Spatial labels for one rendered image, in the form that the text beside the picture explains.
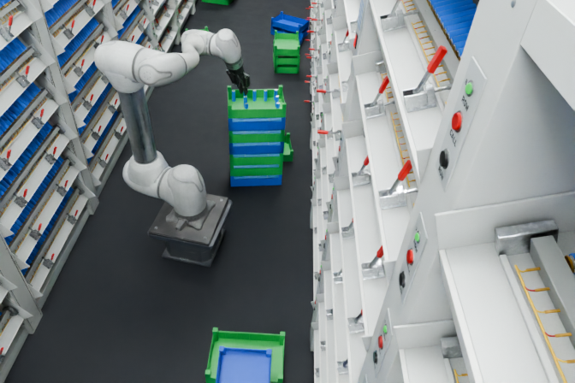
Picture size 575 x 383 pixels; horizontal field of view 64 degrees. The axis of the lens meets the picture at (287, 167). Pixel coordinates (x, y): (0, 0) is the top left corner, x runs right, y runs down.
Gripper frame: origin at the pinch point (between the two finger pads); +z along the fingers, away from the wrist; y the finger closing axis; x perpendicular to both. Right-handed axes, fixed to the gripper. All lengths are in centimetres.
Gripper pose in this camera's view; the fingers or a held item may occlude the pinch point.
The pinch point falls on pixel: (243, 88)
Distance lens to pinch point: 250.9
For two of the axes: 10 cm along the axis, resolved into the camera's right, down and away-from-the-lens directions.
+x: 3.9, -8.4, 3.8
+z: 1.2, 4.5, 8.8
